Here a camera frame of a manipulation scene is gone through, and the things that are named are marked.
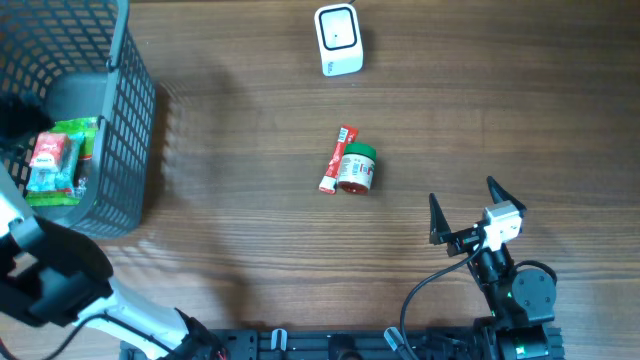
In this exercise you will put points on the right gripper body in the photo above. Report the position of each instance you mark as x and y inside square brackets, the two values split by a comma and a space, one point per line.
[464, 239]

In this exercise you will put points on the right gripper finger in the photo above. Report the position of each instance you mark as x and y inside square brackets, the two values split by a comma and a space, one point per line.
[499, 194]
[440, 231]

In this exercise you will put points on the green lidded white jar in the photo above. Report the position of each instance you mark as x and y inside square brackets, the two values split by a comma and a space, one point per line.
[357, 167]

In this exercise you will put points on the red stick sachet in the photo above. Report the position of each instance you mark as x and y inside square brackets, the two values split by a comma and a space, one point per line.
[347, 135]

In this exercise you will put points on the green candy bag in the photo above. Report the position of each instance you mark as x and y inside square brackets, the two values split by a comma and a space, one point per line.
[88, 126]

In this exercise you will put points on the red teal snack packet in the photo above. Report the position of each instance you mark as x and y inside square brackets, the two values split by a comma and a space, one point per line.
[54, 162]

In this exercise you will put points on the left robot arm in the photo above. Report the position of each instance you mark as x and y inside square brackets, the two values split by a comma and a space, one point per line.
[51, 274]

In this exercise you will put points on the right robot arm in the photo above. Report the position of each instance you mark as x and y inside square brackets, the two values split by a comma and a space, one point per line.
[520, 296]

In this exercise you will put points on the white barcode scanner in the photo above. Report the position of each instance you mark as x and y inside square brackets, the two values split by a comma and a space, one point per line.
[339, 39]

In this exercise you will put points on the grey plastic mesh basket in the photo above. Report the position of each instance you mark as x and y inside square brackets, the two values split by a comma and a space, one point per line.
[80, 60]

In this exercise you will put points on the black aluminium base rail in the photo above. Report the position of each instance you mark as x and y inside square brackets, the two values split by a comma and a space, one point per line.
[350, 345]

